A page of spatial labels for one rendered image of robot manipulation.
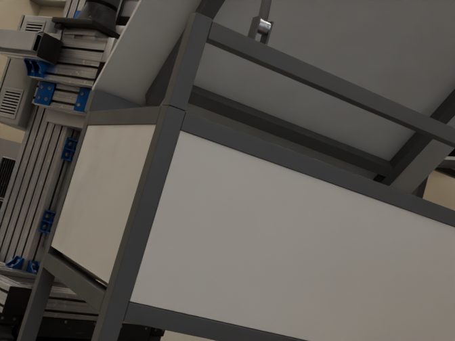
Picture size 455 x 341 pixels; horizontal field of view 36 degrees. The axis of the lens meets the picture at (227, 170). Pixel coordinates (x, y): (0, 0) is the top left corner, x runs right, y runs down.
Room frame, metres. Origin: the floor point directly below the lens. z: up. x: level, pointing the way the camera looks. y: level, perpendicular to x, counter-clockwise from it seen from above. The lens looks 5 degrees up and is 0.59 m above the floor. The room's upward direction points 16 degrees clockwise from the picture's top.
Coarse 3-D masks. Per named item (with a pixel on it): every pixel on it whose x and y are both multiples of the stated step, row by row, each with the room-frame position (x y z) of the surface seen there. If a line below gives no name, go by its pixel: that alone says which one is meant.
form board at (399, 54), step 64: (192, 0) 1.78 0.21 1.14; (256, 0) 1.81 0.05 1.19; (320, 0) 1.84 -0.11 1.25; (384, 0) 1.86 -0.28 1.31; (448, 0) 1.89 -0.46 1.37; (128, 64) 1.90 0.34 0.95; (256, 64) 1.96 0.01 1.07; (320, 64) 1.99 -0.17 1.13; (384, 64) 2.02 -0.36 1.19; (448, 64) 2.05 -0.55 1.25; (320, 128) 2.17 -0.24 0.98; (384, 128) 2.20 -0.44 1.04
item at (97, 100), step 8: (96, 96) 1.93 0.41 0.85; (104, 96) 1.94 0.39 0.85; (112, 96) 1.95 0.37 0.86; (88, 104) 1.95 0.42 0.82; (96, 104) 1.93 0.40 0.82; (104, 104) 1.94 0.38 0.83; (112, 104) 1.95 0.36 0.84; (120, 104) 1.96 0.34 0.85; (128, 104) 1.97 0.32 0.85; (136, 104) 1.98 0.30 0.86
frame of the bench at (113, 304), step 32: (160, 128) 1.40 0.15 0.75; (192, 128) 1.43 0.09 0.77; (224, 128) 1.46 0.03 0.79; (160, 160) 1.41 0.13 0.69; (288, 160) 1.54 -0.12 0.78; (64, 192) 1.91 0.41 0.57; (160, 192) 1.42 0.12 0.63; (384, 192) 1.66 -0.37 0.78; (128, 224) 1.42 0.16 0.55; (448, 224) 1.76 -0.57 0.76; (128, 256) 1.40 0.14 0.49; (32, 288) 1.93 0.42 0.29; (96, 288) 1.49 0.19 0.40; (128, 288) 1.41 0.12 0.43; (32, 320) 1.91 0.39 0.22; (128, 320) 1.42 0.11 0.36; (160, 320) 1.45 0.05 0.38; (192, 320) 1.48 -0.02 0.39
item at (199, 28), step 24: (192, 24) 1.40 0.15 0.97; (216, 24) 1.42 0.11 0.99; (192, 48) 1.41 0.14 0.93; (240, 48) 1.45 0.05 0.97; (264, 48) 1.48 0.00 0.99; (192, 72) 1.41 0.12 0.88; (288, 72) 1.51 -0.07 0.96; (312, 72) 1.54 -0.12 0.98; (168, 96) 1.41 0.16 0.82; (336, 96) 1.60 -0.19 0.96; (360, 96) 1.60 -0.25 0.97; (408, 120) 1.67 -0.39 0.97; (432, 120) 1.70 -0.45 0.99
